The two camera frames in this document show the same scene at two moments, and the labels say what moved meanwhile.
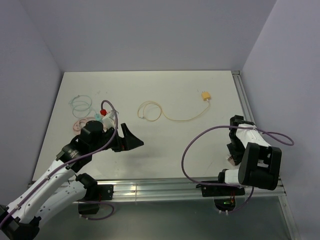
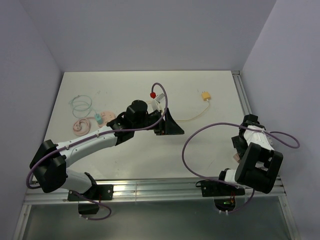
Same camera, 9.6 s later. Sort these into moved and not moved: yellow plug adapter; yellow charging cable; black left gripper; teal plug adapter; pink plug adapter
Moved: black left gripper; pink plug adapter
Not moved: yellow plug adapter; yellow charging cable; teal plug adapter
